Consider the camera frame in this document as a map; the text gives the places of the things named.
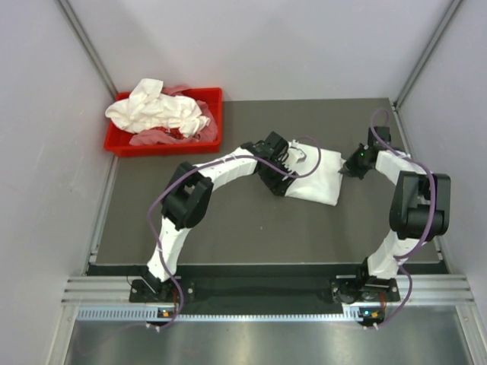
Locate left corner aluminium post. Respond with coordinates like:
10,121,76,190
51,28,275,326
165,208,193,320
54,0,118,98

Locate pink t shirt in bin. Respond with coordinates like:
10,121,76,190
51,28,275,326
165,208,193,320
129,87,218,146

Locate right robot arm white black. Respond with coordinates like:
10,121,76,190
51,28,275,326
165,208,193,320
333,126,451,304

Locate red plastic bin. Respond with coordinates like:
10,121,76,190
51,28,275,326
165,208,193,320
103,87,223,157

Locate white t shirt in bin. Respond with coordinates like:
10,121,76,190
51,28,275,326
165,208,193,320
105,78,210,138

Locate corner aluminium post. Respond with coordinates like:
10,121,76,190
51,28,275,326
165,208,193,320
54,0,118,98
392,0,464,112

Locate white t shirt with print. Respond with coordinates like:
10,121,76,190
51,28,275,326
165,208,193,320
285,143,344,206

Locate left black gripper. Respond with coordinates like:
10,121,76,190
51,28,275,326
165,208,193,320
258,156,298,198

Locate aluminium extrusion rail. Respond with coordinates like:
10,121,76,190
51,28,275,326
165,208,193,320
62,276,131,305

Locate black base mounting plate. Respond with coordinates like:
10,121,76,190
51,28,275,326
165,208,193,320
129,276,399,306

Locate grey slotted cable duct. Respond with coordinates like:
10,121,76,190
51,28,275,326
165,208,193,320
76,306,380,323

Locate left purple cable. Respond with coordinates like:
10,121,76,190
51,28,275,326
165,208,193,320
146,136,321,332

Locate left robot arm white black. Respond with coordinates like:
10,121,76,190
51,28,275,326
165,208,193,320
144,132,294,302

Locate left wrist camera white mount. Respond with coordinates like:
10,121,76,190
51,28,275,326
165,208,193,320
282,140,307,171

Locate right corner aluminium post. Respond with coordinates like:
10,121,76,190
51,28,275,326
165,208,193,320
392,0,464,112

